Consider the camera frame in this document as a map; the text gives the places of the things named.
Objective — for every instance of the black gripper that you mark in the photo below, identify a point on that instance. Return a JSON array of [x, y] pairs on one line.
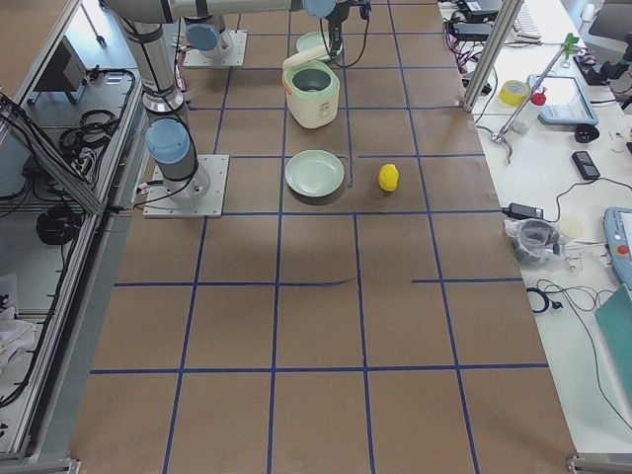
[[334, 20]]

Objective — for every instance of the white rice cooker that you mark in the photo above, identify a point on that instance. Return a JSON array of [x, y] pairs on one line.
[[311, 88]]

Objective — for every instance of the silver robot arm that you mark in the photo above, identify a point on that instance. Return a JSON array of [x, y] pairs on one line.
[[168, 138], [208, 35]]

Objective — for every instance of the mint green plate far side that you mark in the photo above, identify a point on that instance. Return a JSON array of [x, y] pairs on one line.
[[313, 39]]

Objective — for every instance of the mint green plate near potato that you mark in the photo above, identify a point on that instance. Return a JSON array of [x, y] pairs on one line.
[[314, 173]]

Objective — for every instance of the yellow toy potato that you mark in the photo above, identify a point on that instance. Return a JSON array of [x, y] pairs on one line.
[[388, 177]]

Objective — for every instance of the yellow tape roll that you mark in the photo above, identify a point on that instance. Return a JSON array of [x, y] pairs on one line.
[[513, 93]]

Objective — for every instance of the red small cap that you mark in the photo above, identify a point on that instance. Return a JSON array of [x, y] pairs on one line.
[[538, 98]]

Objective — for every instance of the metal clamp rod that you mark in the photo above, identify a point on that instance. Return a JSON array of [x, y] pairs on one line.
[[569, 45]]

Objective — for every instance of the blue teach pendant tablet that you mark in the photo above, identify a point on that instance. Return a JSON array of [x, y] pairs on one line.
[[566, 102]]

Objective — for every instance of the black power adapter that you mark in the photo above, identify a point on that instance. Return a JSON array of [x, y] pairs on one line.
[[522, 211]]

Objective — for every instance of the grey control box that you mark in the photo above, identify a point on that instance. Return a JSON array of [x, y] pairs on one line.
[[65, 73]]

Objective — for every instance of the black phone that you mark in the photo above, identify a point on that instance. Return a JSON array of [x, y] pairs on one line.
[[585, 165]]

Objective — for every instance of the plastic bag with black parts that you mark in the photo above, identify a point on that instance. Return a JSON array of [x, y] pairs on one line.
[[535, 242]]

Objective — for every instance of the teal box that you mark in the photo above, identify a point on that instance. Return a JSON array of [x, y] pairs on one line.
[[614, 320]]

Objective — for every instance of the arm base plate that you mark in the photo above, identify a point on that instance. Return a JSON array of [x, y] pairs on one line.
[[233, 58], [203, 196]]

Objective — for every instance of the aluminium frame post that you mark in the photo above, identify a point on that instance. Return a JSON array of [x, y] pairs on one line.
[[494, 44]]

